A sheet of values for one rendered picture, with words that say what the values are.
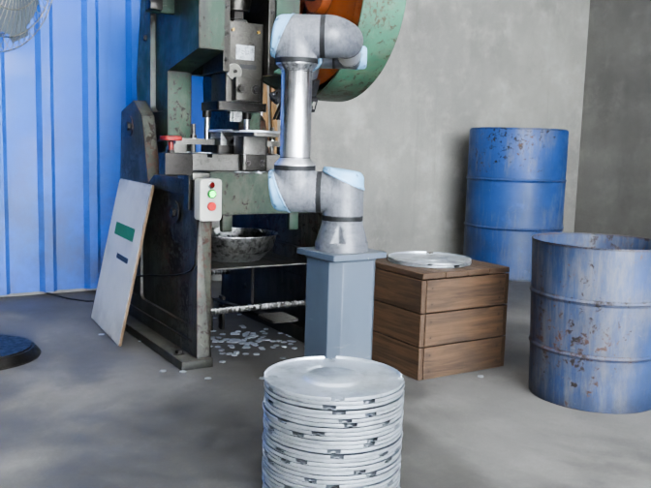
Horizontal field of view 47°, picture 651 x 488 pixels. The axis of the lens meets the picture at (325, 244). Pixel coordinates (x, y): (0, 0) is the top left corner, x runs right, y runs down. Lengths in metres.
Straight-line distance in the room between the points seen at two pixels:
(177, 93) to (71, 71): 0.97
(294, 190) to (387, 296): 0.64
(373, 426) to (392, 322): 1.08
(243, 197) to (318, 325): 0.67
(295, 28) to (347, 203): 0.49
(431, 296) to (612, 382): 0.59
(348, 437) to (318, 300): 0.70
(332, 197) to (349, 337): 0.39
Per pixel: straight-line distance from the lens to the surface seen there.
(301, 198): 2.08
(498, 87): 5.24
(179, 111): 2.95
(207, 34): 2.69
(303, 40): 2.08
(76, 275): 3.86
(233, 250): 2.72
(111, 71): 3.87
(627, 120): 5.62
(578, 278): 2.26
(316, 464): 1.50
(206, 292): 2.53
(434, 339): 2.48
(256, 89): 2.75
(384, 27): 2.76
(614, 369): 2.32
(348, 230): 2.07
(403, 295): 2.48
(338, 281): 2.06
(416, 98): 4.78
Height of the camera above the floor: 0.74
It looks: 7 degrees down
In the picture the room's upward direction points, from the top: 2 degrees clockwise
